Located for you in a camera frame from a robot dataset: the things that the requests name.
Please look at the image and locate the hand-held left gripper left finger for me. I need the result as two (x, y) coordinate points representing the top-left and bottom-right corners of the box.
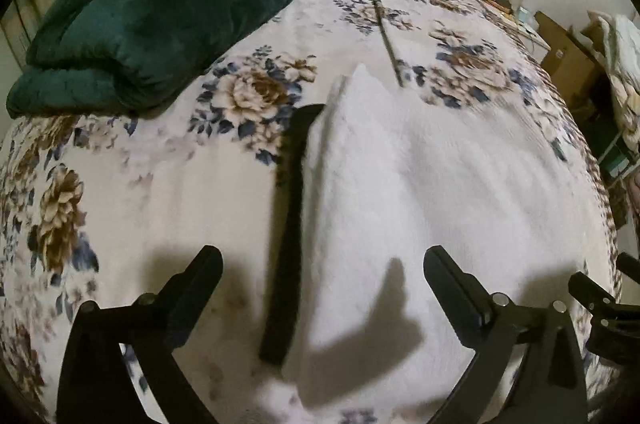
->
(56, 245), (224, 424)

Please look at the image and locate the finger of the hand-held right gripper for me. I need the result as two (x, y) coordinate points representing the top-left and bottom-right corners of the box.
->
(616, 252), (640, 277)
(568, 272), (640, 319)

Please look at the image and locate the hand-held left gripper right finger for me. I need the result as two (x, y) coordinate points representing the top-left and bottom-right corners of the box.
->
(423, 245), (588, 424)

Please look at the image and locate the white knit sweater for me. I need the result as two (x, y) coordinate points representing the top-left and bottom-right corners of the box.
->
(280, 63), (621, 412)

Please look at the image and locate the pile of clothes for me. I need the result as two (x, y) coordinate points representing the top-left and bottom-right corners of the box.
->
(587, 10), (640, 150)

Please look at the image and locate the bed with floral sheet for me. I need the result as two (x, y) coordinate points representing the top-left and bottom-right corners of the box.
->
(0, 0), (626, 424)

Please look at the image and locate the black folded garment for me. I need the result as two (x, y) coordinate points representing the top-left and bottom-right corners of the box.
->
(259, 104), (326, 365)

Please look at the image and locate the brown cardboard box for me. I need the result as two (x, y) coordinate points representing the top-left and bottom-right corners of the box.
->
(534, 10), (601, 97)

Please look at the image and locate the white nightstand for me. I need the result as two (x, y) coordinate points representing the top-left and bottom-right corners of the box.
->
(500, 0), (551, 65)

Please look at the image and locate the thin stick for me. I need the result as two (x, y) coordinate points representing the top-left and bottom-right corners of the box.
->
(371, 0), (405, 87)

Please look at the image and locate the dark green blanket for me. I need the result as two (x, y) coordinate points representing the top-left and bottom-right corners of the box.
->
(7, 0), (313, 117)

